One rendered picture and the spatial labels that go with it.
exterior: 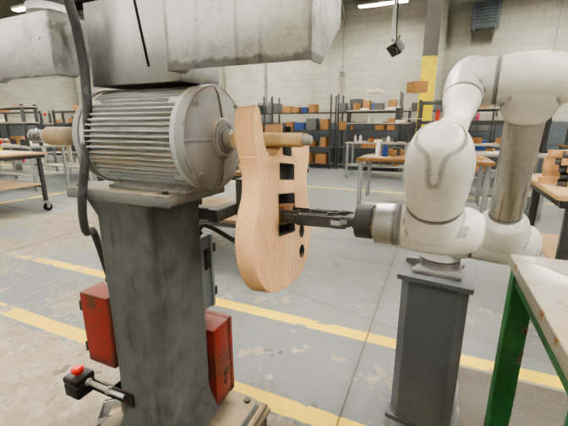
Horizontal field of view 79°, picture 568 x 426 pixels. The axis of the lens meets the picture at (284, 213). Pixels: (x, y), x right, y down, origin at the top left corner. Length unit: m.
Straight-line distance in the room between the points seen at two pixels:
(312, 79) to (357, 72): 1.52
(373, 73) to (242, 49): 11.39
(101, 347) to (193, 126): 0.78
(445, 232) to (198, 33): 0.59
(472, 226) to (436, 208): 0.11
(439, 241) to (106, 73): 0.86
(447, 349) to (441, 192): 1.06
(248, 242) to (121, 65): 0.54
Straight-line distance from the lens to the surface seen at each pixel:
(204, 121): 0.82
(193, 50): 0.73
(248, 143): 0.70
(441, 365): 1.64
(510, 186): 1.31
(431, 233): 0.70
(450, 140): 0.59
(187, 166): 0.80
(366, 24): 12.35
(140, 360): 1.17
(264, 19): 0.66
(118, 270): 1.07
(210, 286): 1.25
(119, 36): 0.98
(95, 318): 1.23
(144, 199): 0.90
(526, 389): 2.28
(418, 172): 0.60
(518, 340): 1.21
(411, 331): 1.59
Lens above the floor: 1.28
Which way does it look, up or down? 14 degrees down
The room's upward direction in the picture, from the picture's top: straight up
